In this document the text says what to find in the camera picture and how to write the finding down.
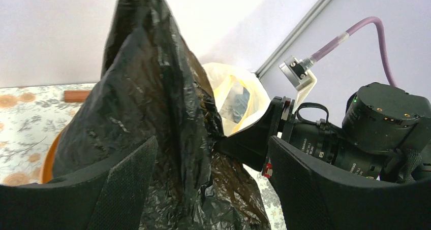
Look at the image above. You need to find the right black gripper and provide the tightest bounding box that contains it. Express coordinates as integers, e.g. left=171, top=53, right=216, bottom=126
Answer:
left=281, top=82, right=430, bottom=183

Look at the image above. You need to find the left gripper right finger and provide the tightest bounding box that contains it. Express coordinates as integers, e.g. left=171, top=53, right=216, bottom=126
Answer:
left=268, top=136, right=430, bottom=229

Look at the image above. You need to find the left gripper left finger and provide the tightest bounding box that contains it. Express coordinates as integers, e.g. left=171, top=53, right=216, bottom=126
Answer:
left=1, top=137, right=158, bottom=229

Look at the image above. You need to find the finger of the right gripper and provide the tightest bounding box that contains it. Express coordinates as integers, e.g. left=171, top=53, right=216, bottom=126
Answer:
left=214, top=101, right=283, bottom=172

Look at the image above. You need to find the translucent white trash bag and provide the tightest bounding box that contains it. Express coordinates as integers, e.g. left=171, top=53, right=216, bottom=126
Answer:
left=203, top=62, right=271, bottom=136

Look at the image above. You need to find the black trash bag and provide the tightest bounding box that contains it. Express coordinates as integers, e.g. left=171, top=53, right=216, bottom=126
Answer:
left=52, top=0, right=270, bottom=229

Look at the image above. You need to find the orange plastic trash bin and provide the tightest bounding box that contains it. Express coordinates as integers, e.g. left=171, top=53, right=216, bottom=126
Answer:
left=40, top=130, right=63, bottom=184

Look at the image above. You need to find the brown cylinder block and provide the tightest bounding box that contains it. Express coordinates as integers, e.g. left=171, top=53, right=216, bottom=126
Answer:
left=64, top=90, right=90, bottom=103

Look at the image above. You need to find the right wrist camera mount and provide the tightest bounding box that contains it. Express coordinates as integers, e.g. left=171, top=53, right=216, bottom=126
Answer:
left=279, top=56, right=317, bottom=113

